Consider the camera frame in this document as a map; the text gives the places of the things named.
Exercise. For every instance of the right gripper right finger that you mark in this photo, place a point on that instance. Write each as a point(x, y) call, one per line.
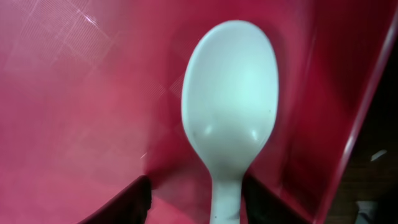
point(264, 208)

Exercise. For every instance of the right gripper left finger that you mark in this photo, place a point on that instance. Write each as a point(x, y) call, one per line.
point(130, 206)

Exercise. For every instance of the red serving tray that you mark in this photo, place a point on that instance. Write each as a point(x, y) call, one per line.
point(91, 93)

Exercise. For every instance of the white plastic spoon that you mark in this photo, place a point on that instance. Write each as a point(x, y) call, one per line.
point(229, 107)

